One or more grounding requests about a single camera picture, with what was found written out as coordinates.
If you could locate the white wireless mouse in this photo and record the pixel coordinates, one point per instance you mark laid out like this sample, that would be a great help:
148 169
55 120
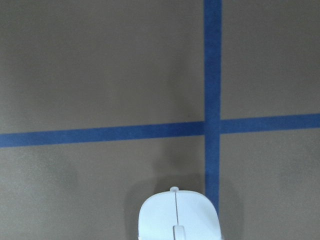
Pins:
178 215

